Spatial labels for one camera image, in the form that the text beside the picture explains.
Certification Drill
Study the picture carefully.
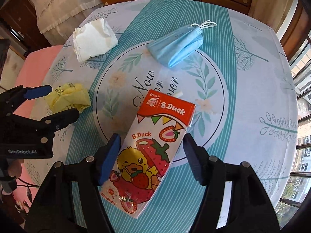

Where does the yellow paper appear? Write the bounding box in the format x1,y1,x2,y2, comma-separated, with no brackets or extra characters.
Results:
44,83,91,113

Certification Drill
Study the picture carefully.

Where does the B.Duck strawberry milk carton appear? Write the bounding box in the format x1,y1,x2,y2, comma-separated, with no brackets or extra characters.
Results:
101,90,196,219

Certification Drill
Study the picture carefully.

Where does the white tissue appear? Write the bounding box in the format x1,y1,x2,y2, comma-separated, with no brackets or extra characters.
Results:
73,18,118,63

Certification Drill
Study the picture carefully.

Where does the blue face mask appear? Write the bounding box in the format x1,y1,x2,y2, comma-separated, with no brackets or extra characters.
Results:
147,20,217,68

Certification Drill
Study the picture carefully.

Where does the person's left hand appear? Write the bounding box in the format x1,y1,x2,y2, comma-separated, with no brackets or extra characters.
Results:
1,158,24,182

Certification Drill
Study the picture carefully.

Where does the pink bed cover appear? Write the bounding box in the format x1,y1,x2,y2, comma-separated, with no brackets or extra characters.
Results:
9,44,64,209

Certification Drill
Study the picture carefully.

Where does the brown wooden door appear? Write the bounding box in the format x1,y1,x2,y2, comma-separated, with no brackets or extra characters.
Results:
1,0,51,53

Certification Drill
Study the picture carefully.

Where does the teal and white tablecloth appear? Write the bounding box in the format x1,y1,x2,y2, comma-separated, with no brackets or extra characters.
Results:
26,0,297,232

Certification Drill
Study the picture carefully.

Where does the white lace covered furniture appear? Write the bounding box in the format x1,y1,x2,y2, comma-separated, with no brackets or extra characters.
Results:
35,0,102,46

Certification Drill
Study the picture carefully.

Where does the black cable loop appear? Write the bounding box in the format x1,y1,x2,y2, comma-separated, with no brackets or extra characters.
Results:
14,177,41,204

